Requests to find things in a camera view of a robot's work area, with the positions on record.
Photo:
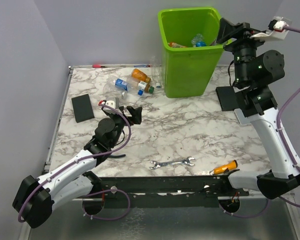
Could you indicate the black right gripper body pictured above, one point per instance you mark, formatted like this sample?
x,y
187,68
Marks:
x,y
243,47

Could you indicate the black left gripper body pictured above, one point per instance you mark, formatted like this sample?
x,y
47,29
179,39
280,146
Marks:
x,y
120,120

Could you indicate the brown tea bottle green cap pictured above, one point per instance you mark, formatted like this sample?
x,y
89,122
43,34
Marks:
x,y
140,85

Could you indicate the clear bottle blue label back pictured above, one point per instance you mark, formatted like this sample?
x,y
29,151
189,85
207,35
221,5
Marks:
x,y
116,87

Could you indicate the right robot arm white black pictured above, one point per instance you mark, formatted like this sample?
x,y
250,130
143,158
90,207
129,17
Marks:
x,y
250,93

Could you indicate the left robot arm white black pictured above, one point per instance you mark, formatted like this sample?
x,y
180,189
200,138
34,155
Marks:
x,y
37,196

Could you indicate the green plastic bin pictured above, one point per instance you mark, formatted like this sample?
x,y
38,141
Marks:
x,y
186,72

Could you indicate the tall clear bottle by bin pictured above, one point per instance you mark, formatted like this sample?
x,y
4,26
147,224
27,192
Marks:
x,y
156,72

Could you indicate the clear bottle light-blue label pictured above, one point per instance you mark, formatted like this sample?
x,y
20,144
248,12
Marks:
x,y
198,41

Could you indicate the orange juice bottle back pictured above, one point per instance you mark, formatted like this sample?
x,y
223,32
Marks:
x,y
140,75

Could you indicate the black flat box left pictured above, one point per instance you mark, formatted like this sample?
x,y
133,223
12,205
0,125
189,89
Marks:
x,y
82,108

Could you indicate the black flat box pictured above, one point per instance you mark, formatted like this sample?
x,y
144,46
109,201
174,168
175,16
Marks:
x,y
82,108
227,98

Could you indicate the blue marker pen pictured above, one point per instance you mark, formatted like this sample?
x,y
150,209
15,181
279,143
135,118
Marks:
x,y
142,66

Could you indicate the black flat box right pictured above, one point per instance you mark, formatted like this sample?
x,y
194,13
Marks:
x,y
227,98

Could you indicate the silver open-end wrench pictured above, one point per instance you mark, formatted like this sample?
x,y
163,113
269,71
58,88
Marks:
x,y
187,161

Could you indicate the orange bottle at front edge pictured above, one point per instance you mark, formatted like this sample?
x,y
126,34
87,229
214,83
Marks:
x,y
175,45

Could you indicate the red marker pen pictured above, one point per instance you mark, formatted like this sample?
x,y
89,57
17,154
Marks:
x,y
98,66

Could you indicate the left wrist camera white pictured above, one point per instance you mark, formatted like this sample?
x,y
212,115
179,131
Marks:
x,y
109,104

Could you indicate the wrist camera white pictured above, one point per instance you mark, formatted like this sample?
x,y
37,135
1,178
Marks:
x,y
109,104
275,30

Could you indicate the blue handle pliers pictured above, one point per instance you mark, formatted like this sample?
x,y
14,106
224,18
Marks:
x,y
112,156

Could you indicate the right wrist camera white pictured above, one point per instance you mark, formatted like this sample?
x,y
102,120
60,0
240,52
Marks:
x,y
275,30

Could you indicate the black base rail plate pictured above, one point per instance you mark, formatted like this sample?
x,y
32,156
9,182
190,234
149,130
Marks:
x,y
150,192

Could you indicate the orange handle screwdriver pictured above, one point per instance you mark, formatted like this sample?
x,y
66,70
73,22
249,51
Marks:
x,y
224,168

